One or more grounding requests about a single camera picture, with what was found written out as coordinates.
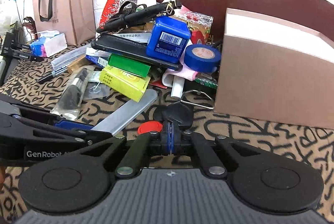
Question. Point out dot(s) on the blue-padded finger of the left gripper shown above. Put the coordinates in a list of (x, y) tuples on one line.
[(72, 125)]

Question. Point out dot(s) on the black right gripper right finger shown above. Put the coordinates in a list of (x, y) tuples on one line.
[(262, 180)]

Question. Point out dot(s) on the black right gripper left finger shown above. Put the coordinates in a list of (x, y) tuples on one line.
[(79, 180)]

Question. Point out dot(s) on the blue plastic bottle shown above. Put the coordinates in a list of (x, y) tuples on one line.
[(168, 39)]

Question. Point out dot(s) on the dark camouflage strap bag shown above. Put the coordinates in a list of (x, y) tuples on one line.
[(131, 15)]

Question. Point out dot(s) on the makeup brush in sleeve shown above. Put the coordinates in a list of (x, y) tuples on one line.
[(69, 103)]

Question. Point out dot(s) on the black marker pen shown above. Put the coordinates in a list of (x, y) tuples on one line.
[(50, 75)]

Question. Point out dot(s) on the clear plastic pen case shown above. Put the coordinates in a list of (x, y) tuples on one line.
[(65, 59)]

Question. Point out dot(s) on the green yellow medicine box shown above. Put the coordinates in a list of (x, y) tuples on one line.
[(126, 76)]

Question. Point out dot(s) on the tissue pack blue pink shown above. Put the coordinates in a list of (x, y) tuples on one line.
[(48, 43)]

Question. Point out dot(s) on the red round cap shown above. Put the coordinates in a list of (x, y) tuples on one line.
[(149, 126)]

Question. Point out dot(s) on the black device on stand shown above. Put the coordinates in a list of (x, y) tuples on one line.
[(11, 49)]

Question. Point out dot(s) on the black phone case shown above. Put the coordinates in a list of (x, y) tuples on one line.
[(130, 49)]

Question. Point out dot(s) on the pink cardboard storage box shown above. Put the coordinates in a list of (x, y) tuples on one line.
[(274, 69)]

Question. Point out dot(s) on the metal binder clip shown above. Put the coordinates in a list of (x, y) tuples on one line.
[(198, 99)]

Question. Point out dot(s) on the pink paper shopping bag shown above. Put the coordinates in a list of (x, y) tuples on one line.
[(74, 18)]

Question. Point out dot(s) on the white orange medicine box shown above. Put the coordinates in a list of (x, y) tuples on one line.
[(140, 37)]

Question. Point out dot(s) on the white small tube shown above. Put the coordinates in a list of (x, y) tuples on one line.
[(177, 87)]

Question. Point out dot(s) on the red snack package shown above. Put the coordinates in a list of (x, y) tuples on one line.
[(111, 8)]

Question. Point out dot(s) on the blue tape roll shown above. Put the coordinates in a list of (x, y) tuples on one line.
[(202, 58)]

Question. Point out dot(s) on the red tape roll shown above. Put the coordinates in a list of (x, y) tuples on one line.
[(199, 37)]

